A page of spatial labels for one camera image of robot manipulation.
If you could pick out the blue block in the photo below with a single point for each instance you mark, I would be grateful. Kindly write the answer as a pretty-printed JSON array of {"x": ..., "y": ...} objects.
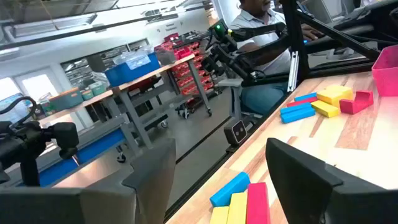
[
  {"x": 298, "y": 115},
  {"x": 305, "y": 96},
  {"x": 295, "y": 108},
  {"x": 230, "y": 189}
]

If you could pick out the person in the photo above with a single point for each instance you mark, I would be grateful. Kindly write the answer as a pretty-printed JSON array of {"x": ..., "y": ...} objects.
[{"x": 248, "y": 18}]

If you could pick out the teal tool case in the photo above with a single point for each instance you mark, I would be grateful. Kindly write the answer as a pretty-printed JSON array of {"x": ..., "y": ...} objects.
[{"x": 66, "y": 99}]

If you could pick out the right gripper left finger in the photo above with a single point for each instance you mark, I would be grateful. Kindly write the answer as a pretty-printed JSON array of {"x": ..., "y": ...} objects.
[{"x": 93, "y": 205}]

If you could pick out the black table-level camera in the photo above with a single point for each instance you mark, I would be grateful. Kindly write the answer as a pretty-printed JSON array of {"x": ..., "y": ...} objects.
[{"x": 236, "y": 132}]

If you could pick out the red parts bin rack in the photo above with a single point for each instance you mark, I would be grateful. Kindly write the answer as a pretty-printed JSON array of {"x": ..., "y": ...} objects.
[{"x": 186, "y": 68}]

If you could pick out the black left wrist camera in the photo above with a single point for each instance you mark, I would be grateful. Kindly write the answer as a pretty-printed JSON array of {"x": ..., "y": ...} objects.
[{"x": 219, "y": 31}]

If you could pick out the yellow block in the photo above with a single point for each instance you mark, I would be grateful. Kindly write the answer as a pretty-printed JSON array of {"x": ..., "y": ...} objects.
[
  {"x": 340, "y": 88},
  {"x": 219, "y": 215},
  {"x": 331, "y": 97},
  {"x": 325, "y": 109},
  {"x": 237, "y": 208}
]

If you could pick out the small teal container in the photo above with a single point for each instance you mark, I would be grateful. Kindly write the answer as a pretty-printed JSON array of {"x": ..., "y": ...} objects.
[
  {"x": 88, "y": 94},
  {"x": 98, "y": 88}
]

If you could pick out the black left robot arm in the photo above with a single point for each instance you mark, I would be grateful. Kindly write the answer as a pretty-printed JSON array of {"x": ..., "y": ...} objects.
[{"x": 258, "y": 31}]

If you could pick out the red plastic bin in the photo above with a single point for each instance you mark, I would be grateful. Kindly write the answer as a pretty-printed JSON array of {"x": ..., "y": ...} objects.
[{"x": 385, "y": 70}]

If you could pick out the red arch block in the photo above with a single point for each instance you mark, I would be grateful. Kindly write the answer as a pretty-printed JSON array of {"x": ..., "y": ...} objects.
[{"x": 357, "y": 101}]

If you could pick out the blue-edged work table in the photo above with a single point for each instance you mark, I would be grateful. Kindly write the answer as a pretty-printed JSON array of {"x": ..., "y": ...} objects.
[{"x": 99, "y": 144}]

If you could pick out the black desk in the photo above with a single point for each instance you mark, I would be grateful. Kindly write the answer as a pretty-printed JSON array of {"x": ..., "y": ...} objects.
[{"x": 373, "y": 18}]

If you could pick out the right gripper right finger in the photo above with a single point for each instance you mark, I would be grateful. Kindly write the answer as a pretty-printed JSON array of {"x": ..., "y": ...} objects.
[{"x": 311, "y": 193}]

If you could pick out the blue storage bin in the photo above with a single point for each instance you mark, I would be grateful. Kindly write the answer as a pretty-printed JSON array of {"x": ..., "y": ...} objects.
[{"x": 132, "y": 74}]

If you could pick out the clear plastic bag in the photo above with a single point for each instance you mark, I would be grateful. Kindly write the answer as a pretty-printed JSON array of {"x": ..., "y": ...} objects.
[{"x": 133, "y": 59}]

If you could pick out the wooden-top grey workbench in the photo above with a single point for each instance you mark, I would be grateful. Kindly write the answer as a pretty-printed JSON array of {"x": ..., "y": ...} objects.
[{"x": 133, "y": 118}]

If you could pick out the grey office chair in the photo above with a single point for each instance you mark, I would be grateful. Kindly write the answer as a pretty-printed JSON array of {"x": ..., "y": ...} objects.
[{"x": 230, "y": 82}]

